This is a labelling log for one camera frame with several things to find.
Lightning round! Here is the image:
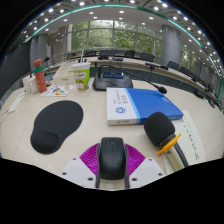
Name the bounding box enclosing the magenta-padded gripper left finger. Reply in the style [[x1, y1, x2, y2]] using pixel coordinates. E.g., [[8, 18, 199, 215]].
[[59, 143, 103, 190]]

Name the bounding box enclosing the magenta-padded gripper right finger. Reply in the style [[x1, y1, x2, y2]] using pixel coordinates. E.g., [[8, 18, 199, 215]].
[[123, 143, 167, 190]]

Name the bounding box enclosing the black computer mouse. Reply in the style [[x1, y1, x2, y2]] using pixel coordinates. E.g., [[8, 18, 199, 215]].
[[98, 136, 127, 181]]

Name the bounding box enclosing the black mouse pad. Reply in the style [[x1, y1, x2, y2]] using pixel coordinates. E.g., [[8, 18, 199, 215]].
[[30, 100, 84, 155]]

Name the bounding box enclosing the black foam handheld microphone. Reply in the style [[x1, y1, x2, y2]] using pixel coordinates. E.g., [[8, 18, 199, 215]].
[[143, 111, 190, 168]]

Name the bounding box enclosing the blue and white book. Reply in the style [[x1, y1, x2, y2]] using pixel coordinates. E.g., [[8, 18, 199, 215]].
[[106, 87, 184, 126]]

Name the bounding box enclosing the colourful sticker sheet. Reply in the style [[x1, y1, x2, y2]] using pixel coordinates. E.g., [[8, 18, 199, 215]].
[[40, 83, 77, 98]]

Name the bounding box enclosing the white booklet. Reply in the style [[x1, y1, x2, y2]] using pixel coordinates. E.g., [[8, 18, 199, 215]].
[[7, 92, 27, 114]]

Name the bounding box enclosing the black gooseneck conference microphone unit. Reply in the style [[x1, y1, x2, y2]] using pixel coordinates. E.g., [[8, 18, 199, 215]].
[[92, 64, 168, 95]]

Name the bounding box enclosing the green printed paper cup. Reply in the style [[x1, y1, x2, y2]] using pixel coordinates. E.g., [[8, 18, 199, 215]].
[[70, 49, 92, 92]]

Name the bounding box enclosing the white cardboard box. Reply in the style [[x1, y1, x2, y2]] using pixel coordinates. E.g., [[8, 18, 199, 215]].
[[52, 62, 78, 86]]

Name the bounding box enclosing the red bottle with green band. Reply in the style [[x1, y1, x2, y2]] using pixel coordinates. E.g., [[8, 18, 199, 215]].
[[32, 58, 48, 94]]

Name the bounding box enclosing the white paper cup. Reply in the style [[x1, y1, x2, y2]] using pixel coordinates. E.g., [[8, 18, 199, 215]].
[[22, 74, 32, 95]]

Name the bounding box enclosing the group of black office chairs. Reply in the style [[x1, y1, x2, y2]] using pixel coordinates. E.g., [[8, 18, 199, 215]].
[[66, 49, 221, 108]]

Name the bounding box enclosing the group of ceiling lights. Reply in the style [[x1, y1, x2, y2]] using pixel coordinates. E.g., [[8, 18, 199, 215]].
[[9, 0, 224, 78]]

